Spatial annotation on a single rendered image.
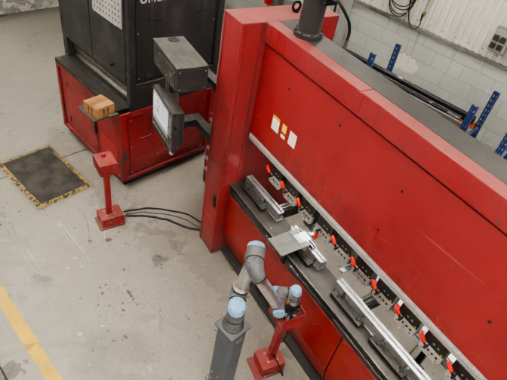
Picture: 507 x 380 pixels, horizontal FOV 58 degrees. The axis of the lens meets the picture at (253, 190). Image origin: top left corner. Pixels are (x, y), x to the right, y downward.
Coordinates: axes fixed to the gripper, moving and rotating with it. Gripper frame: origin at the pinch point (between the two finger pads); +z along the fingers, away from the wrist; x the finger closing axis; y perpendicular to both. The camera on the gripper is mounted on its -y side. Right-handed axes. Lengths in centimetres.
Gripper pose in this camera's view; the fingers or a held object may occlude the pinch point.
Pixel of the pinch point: (287, 319)
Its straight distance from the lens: 330.4
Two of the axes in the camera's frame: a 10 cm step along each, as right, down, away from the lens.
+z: -0.8, 7.3, 6.8
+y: 9.2, -2.2, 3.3
